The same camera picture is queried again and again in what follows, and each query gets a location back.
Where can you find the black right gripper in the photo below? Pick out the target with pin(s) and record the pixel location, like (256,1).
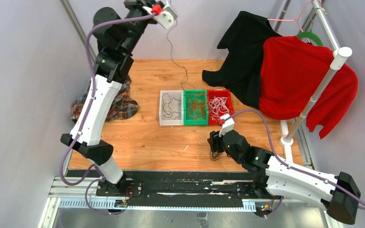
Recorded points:
(215,140)

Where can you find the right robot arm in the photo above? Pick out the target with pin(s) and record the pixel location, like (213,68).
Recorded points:
(273,175)

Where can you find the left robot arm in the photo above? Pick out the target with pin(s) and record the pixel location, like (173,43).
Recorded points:
(116,38)

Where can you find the green plastic bin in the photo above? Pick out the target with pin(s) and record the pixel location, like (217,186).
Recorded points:
(195,107)

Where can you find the red plastic bin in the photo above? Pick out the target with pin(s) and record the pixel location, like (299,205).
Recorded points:
(219,103)

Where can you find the white translucent plastic bin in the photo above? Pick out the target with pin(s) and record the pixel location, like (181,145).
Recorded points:
(171,107)

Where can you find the black t-shirt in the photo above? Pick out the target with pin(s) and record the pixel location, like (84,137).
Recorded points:
(240,71)

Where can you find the plaid flannel shirt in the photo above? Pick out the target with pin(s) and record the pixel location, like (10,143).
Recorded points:
(121,108)

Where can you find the red t-shirt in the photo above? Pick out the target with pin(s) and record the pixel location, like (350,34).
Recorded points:
(291,72)

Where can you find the green clothes hanger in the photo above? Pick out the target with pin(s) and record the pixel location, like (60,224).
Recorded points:
(310,35)

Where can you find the white clothes rack pole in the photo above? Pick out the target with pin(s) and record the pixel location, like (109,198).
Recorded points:
(341,55)

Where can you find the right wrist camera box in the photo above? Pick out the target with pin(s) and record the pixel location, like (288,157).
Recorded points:
(227,124)

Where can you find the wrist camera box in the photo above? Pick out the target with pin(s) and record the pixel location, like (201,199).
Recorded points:
(164,13)
(227,124)

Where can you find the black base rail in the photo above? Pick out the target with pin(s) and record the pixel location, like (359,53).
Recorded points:
(195,189)

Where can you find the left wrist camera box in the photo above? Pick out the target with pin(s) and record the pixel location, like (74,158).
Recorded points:
(164,13)

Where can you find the pink wire hanger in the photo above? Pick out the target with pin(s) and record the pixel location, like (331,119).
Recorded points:
(292,19)

